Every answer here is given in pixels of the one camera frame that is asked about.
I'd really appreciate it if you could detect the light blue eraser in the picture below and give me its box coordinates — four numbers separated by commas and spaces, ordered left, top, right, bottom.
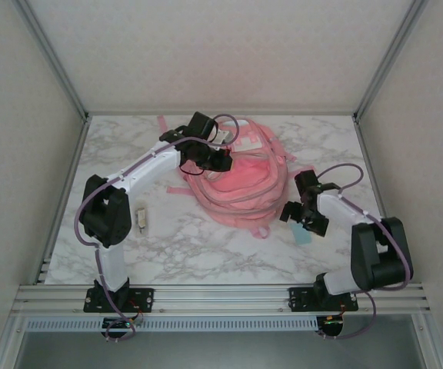
290, 224, 317, 248

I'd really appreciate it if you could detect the pink backpack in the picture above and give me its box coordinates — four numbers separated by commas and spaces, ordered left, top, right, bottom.
156, 114, 315, 240

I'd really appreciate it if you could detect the small translucent plastic case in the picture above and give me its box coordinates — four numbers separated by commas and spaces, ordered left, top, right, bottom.
132, 199, 152, 238

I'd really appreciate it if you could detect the small black circuit board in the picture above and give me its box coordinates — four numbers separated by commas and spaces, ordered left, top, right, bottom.
102, 317, 136, 340
320, 314, 346, 340

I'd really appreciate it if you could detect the aluminium table edge rail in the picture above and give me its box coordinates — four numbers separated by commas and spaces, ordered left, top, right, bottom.
354, 115, 405, 284
32, 115, 92, 285

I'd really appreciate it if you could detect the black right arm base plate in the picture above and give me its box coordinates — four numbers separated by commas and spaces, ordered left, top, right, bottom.
288, 286, 360, 312

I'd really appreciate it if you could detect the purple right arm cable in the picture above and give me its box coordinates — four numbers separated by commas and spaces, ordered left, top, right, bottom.
316, 164, 415, 341

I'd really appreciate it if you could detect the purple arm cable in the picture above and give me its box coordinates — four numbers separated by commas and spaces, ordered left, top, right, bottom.
316, 164, 415, 341
74, 114, 241, 343

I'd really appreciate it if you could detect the wide aluminium base rail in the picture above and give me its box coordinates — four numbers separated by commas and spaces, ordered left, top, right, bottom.
12, 283, 432, 317

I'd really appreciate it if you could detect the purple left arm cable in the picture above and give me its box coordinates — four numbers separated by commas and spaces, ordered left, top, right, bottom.
74, 114, 241, 343

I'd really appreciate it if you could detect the white slotted cable duct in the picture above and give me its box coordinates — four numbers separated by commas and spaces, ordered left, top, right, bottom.
25, 317, 318, 332

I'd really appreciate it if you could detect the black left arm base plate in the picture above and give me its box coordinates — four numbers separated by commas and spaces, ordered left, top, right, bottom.
84, 287, 156, 313

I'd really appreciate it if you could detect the aluminium frame post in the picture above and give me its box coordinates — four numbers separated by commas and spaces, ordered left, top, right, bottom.
354, 0, 430, 120
13, 0, 90, 120

